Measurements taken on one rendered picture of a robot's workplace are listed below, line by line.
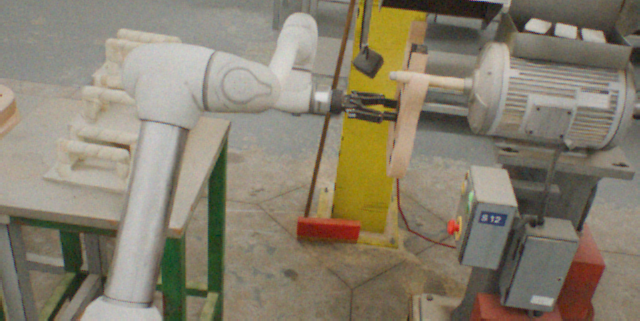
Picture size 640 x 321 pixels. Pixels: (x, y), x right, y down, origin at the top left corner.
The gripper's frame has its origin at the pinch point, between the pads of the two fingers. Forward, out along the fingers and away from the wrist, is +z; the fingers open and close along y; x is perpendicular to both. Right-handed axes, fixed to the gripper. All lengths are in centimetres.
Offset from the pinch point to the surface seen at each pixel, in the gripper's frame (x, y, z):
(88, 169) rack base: -14, 32, -82
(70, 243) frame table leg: -74, 3, -108
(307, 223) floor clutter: -101, -58, -24
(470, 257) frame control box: -10, 48, 20
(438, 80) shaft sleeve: 18.4, 12.6, 8.0
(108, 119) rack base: -7, 17, -82
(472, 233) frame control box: -3, 48, 19
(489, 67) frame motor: 26.5, 17.4, 19.0
